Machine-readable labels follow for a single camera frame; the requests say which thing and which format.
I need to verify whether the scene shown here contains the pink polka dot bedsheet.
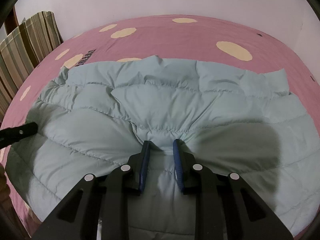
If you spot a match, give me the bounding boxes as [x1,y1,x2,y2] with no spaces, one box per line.
[0,15,320,240]

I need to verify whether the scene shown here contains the striped headboard cushion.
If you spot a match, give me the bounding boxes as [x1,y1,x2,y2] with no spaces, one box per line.
[1,11,63,120]

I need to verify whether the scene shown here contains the light blue puffer jacket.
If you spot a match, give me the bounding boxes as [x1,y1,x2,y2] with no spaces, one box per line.
[6,56,319,239]

